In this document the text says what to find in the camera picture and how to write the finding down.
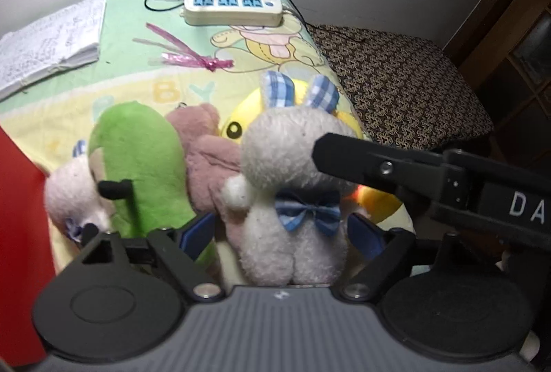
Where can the patterned brown seat cushion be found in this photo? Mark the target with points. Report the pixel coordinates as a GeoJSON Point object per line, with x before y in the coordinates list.
{"type": "Point", "coordinates": [400, 88]}

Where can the printed cartoon blanket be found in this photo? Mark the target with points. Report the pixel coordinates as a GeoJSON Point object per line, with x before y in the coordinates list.
{"type": "Point", "coordinates": [125, 36]}

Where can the red bag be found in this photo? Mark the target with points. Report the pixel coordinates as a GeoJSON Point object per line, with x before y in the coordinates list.
{"type": "Point", "coordinates": [21, 247]}

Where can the wooden glass cabinet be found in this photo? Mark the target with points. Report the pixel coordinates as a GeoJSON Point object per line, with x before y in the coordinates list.
{"type": "Point", "coordinates": [529, 53]}

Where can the pink ribbon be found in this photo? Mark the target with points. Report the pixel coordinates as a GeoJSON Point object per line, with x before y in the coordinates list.
{"type": "Point", "coordinates": [189, 60]}

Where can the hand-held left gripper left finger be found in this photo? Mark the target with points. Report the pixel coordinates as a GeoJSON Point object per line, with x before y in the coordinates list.
{"type": "Point", "coordinates": [198, 232]}

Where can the white power strip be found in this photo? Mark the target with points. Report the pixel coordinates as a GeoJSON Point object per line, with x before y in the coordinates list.
{"type": "Point", "coordinates": [232, 12]}

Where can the yellow duck plush toy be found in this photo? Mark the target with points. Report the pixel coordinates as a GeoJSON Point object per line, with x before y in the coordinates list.
{"type": "Point", "coordinates": [254, 105]}

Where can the white rabbit plush toy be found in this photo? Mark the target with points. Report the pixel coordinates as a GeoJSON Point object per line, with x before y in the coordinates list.
{"type": "Point", "coordinates": [280, 148]}
{"type": "Point", "coordinates": [69, 187]}

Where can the handwritten notebook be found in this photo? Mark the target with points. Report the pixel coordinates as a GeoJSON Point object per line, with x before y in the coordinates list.
{"type": "Point", "coordinates": [51, 36]}

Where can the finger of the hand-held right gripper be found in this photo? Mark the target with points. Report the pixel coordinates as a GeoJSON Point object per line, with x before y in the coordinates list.
{"type": "Point", "coordinates": [353, 159]}

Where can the green plush toy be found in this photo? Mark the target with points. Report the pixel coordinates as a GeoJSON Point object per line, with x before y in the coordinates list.
{"type": "Point", "coordinates": [137, 148]}

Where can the pink bear plush toy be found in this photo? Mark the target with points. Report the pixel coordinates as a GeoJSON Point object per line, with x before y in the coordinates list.
{"type": "Point", "coordinates": [206, 169]}

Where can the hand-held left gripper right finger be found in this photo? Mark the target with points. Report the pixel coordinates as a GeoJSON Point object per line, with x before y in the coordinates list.
{"type": "Point", "coordinates": [363, 232]}

